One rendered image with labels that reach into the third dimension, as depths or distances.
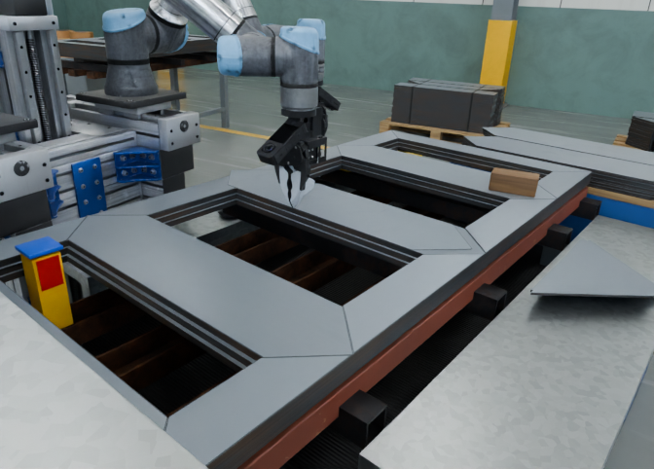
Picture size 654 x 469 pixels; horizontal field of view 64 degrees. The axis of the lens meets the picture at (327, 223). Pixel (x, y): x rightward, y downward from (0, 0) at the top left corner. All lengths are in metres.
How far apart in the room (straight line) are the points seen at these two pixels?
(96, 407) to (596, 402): 0.76
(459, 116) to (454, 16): 3.01
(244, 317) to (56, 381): 0.44
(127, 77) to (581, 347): 1.33
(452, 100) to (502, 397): 4.70
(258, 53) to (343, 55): 7.88
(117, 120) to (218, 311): 0.95
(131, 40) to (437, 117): 4.21
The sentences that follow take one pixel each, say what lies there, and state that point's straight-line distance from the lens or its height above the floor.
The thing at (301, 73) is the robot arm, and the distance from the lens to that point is 1.05.
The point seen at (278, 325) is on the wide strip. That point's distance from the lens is 0.83.
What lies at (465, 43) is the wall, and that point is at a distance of 8.21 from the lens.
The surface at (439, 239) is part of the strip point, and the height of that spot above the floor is 0.85.
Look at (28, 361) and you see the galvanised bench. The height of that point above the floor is 1.05.
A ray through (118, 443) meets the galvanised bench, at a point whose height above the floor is 1.05.
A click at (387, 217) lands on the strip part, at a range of 1.24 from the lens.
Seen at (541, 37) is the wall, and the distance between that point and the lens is 8.02.
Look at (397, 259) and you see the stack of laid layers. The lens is 1.10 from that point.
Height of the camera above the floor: 1.32
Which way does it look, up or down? 23 degrees down
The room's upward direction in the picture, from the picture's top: 2 degrees clockwise
